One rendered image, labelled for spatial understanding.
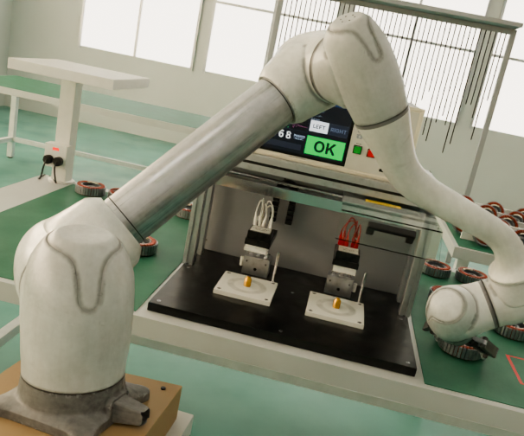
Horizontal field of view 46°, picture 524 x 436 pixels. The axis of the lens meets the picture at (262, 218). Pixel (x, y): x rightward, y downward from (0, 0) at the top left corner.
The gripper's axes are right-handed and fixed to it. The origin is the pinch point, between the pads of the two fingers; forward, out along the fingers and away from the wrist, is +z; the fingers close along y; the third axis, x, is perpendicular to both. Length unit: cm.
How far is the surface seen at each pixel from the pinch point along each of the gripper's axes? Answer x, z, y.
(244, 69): 292, 438, -411
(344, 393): -23, 79, -43
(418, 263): 15.5, -3.3, -16.9
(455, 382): -11.2, -14.8, 3.6
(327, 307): -5.9, -11.8, -32.5
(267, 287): -7, -14, -49
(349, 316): -5.7, -11.6, -26.2
